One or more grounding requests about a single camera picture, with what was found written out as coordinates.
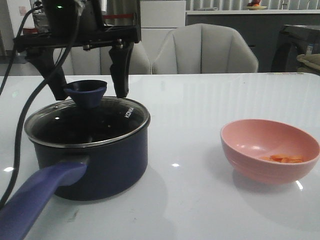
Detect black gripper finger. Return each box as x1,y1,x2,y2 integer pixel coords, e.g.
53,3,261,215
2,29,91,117
108,41,134,98
25,48,67,101

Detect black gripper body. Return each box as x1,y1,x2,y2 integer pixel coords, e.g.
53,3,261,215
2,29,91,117
13,0,141,52

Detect glass pot lid blue knob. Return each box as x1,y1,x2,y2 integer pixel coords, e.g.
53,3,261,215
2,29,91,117
23,79,151,148

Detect pink bowl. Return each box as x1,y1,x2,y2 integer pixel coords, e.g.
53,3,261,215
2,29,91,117
220,119,320,185

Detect orange ham slices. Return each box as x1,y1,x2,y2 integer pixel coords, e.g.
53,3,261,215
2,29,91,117
260,154,304,164

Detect left beige upholstered chair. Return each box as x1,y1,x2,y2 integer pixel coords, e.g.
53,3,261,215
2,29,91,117
62,42,152,75

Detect beige upholstered chair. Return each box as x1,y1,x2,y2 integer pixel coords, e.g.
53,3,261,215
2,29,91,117
62,42,152,75
152,23,259,75

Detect red trash bin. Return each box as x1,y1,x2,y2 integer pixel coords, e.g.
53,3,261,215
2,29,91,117
22,27,39,36

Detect white cabinet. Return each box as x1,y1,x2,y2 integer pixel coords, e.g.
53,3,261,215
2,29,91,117
140,0,186,62

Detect right beige upholstered chair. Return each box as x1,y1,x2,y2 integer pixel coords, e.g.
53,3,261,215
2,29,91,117
152,23,259,75

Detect dark blue saucepan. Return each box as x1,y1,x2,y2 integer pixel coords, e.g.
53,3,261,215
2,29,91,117
0,117,152,240

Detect fruit plate on counter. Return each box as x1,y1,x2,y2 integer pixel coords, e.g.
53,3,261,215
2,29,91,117
244,0,268,11

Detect grey counter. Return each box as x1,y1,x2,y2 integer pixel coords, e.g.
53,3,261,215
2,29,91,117
186,9,320,73

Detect dark appliance at right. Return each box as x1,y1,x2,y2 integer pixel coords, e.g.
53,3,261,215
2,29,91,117
270,25,320,72

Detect beige cushion at right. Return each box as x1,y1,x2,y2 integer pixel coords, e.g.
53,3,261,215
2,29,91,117
296,53,320,76

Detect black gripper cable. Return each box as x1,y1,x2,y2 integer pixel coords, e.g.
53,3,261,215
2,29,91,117
0,4,83,211

